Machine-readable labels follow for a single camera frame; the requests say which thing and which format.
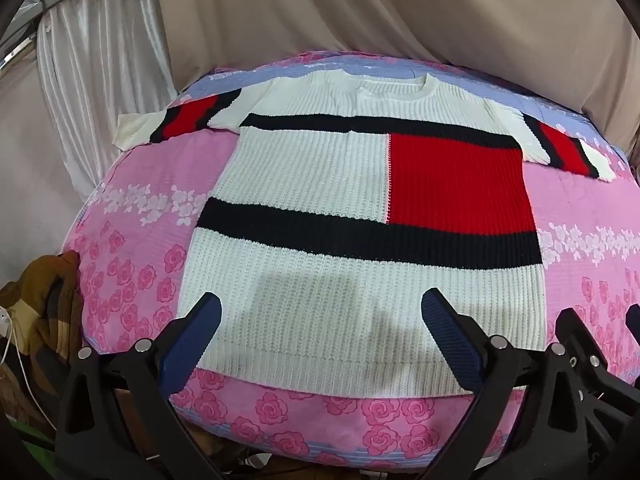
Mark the beige backdrop cloth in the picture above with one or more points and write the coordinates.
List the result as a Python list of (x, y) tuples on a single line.
[(400, 10)]

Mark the pink floral blanket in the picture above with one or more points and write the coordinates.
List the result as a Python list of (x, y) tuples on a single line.
[(135, 220)]

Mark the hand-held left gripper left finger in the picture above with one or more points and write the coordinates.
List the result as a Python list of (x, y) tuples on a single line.
[(192, 342)]

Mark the white red black knit sweater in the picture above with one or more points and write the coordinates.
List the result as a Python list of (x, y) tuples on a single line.
[(320, 260)]

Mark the brown patterned cloth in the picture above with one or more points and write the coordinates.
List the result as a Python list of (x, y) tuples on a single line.
[(50, 310)]

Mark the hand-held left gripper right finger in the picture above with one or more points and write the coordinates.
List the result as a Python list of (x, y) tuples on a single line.
[(450, 340)]

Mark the white satin curtain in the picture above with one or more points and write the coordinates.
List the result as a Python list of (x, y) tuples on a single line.
[(100, 75)]

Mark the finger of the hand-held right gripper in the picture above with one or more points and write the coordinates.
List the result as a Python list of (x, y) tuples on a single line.
[(634, 317), (575, 330)]

